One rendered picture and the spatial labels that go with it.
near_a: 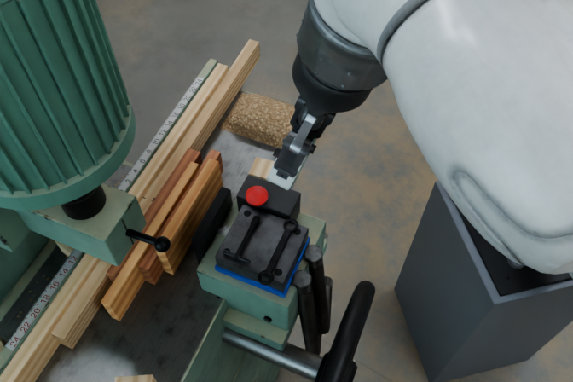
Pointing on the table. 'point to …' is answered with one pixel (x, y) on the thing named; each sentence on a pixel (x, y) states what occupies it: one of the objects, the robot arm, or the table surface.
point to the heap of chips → (260, 118)
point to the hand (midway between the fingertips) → (286, 166)
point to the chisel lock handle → (150, 240)
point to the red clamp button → (257, 195)
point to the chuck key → (244, 241)
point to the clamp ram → (212, 222)
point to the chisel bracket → (92, 226)
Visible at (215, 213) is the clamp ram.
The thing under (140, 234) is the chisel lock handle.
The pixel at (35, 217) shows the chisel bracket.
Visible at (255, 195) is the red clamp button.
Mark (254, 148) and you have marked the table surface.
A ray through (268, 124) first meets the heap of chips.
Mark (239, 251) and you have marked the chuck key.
